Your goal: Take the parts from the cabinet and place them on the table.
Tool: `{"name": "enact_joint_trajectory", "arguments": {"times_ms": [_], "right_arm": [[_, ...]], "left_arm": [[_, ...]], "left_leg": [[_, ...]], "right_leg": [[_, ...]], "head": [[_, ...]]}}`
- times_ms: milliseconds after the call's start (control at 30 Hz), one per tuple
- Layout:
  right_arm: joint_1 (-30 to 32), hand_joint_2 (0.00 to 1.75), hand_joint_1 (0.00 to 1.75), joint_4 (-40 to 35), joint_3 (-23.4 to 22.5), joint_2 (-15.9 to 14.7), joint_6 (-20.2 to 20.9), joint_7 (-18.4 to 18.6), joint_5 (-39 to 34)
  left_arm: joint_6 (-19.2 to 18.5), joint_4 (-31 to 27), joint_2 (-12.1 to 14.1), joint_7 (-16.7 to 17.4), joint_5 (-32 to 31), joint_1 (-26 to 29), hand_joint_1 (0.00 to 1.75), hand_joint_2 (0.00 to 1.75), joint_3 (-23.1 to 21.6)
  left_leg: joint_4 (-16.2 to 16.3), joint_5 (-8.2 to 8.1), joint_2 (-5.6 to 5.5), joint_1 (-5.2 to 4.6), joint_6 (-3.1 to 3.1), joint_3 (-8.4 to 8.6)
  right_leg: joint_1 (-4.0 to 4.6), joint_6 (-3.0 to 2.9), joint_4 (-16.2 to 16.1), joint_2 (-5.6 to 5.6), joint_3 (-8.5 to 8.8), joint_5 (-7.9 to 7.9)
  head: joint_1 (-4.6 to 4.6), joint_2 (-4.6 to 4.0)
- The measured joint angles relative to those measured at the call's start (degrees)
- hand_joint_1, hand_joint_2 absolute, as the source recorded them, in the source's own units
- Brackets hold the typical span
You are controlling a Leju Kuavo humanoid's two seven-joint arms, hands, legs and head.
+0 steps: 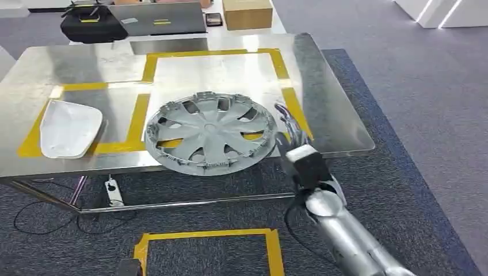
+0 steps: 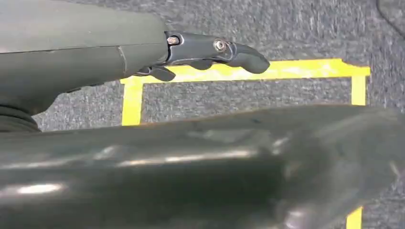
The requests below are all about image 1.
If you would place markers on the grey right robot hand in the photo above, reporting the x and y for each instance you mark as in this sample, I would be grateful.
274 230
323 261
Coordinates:
295 131

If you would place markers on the silver plastic wheel hubcap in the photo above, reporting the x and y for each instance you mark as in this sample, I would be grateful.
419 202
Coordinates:
211 131

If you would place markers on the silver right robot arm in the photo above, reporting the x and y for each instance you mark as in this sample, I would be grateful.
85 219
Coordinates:
343 228

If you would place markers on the large yellow tape rectangle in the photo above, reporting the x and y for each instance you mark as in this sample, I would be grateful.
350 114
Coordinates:
280 64

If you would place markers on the dark blue carpet mat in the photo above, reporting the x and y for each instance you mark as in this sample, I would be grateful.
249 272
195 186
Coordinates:
381 183

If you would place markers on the white table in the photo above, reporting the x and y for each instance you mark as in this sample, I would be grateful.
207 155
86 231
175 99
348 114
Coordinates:
244 33

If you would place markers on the yellow floor tape outline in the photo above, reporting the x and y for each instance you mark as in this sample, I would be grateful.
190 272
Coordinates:
272 251

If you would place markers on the brown cardboard box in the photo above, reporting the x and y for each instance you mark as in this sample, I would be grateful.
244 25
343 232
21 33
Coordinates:
248 14

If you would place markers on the black phone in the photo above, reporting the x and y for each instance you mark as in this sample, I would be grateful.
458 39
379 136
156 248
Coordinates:
214 19

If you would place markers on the small yellow tape rectangle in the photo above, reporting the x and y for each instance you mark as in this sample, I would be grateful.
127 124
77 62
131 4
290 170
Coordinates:
135 122

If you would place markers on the grey laptop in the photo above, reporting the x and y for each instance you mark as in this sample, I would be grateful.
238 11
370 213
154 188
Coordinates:
160 19

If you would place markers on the white power strip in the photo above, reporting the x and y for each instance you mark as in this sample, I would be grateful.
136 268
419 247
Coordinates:
113 192

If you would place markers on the white furniture block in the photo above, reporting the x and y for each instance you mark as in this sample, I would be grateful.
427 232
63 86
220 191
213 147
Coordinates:
450 13

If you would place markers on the steel bench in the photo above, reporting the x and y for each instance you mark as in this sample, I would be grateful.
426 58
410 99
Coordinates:
95 68

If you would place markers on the black robot foot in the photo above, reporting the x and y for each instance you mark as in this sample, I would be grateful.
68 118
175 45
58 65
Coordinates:
129 267

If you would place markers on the white plastic cover part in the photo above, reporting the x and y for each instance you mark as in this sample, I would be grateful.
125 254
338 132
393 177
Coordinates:
68 129

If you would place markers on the black bag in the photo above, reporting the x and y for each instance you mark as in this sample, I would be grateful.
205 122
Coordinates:
91 26

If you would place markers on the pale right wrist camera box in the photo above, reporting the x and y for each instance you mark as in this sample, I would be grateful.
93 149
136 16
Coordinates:
310 163

